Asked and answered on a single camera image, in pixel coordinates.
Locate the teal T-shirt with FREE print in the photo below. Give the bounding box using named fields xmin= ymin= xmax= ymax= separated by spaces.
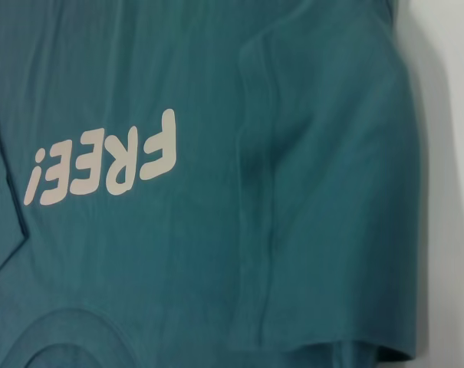
xmin=0 ymin=0 xmax=420 ymax=368

